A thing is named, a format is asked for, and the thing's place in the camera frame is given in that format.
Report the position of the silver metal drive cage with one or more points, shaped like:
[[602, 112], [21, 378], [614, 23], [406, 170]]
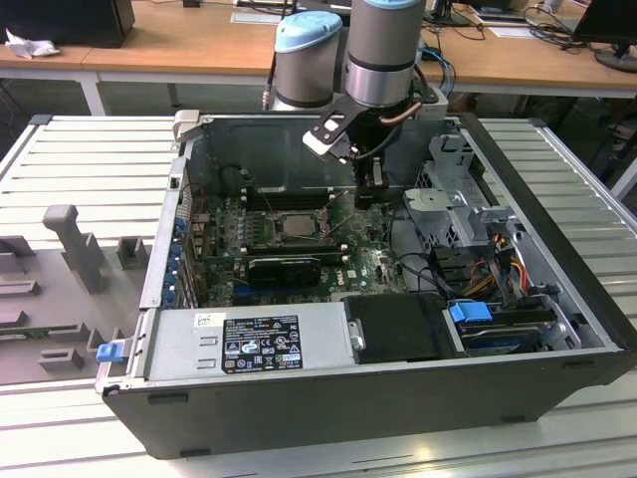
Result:
[[448, 209]]

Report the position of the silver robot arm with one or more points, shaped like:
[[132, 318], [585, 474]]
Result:
[[378, 50]]

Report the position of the crumpled white paper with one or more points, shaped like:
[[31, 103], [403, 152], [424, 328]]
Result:
[[30, 46]]

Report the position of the black plastic shroud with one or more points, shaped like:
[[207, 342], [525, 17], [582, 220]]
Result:
[[393, 328]]

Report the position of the grey power supply unit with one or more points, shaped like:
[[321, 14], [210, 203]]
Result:
[[179, 343]]

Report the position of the black open PC case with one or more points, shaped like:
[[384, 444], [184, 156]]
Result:
[[348, 418]]

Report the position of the wooden desk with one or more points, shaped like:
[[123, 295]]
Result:
[[199, 45]]

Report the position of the blue plastic latch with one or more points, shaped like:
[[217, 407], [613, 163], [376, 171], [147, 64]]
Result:
[[108, 352]]

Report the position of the silver square CPU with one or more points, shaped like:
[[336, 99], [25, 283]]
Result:
[[298, 225]]

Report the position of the small white camera box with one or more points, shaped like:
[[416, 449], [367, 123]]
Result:
[[434, 105]]

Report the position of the black desktop computer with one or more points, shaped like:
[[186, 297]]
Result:
[[64, 22]]

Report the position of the black cylinder capacitor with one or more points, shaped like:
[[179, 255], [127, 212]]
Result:
[[230, 180]]

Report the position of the grey parts rack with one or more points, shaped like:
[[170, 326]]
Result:
[[60, 299]]

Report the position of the black RAM slots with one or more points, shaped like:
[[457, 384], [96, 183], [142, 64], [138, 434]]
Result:
[[293, 246], [288, 199]]

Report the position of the blue disk carrier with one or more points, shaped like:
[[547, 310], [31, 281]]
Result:
[[470, 316]]

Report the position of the black monitor stand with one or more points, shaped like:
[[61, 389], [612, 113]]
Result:
[[450, 15]]

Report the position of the CPU socket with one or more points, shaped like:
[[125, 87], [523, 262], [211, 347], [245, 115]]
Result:
[[275, 234]]

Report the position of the green motherboard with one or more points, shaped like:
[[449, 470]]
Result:
[[368, 259]]

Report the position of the green RAM stick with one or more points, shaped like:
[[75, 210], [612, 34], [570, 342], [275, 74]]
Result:
[[25, 332]]

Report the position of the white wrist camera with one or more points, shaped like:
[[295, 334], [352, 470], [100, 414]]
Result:
[[326, 137]]

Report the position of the black monitor with stand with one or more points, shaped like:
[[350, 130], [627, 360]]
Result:
[[604, 20]]

